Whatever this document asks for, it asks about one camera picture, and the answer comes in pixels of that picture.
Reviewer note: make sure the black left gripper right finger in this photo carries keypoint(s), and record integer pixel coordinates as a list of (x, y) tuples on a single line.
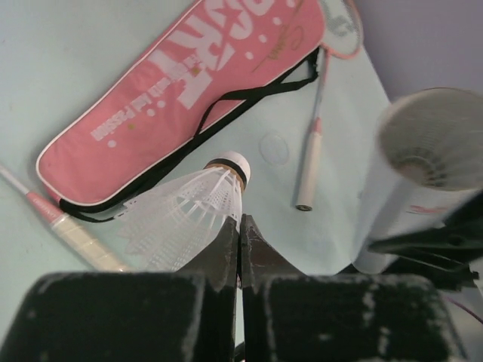
[(290, 316)]

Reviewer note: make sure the pink racket bag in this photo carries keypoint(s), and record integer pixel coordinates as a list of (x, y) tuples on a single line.
[(217, 60)]

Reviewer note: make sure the white shuttlecock tube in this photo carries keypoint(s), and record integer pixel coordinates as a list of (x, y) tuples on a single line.
[(392, 205)]

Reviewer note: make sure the white shuttlecock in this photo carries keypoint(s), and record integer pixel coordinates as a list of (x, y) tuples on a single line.
[(168, 225), (435, 141)]

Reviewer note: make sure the clear tube lid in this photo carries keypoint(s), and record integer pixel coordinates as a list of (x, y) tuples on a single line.
[(274, 149)]

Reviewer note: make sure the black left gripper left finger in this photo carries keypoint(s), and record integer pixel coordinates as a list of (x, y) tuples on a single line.
[(187, 315)]

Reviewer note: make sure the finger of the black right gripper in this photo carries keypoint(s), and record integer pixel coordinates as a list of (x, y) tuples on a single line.
[(443, 255)]

